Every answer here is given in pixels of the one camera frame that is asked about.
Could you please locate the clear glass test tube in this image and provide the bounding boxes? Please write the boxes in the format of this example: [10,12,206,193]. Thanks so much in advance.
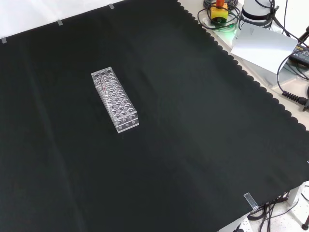
[98,75,109,99]

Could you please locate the clear plastic test tube rack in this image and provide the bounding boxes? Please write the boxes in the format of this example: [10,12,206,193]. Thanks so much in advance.
[91,67,140,134]

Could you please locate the black table cloth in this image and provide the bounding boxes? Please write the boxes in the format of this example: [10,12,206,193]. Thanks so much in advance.
[0,0,309,232]

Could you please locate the yellow emergency stop button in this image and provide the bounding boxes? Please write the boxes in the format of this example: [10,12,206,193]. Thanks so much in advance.
[210,0,228,24]

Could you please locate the clear tape strip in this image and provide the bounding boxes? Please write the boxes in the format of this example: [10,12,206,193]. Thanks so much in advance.
[244,192,259,210]

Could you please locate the white paper sheet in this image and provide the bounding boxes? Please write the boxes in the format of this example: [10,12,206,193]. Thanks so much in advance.
[230,22,299,76]

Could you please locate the white power strip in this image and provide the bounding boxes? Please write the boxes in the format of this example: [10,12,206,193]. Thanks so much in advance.
[231,217,252,232]

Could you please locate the black power adapter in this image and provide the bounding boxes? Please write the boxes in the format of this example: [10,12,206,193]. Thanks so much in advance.
[289,44,309,66]

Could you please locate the white table leg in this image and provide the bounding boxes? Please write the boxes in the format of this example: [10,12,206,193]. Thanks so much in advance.
[288,185,302,206]

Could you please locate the black tripod leg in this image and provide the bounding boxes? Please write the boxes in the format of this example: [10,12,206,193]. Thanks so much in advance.
[297,25,309,47]

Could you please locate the black cable with ribbed plug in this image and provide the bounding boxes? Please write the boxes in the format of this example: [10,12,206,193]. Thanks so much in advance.
[276,51,309,112]

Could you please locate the black floor cables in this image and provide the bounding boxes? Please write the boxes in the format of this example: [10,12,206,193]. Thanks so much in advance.
[248,185,309,232]

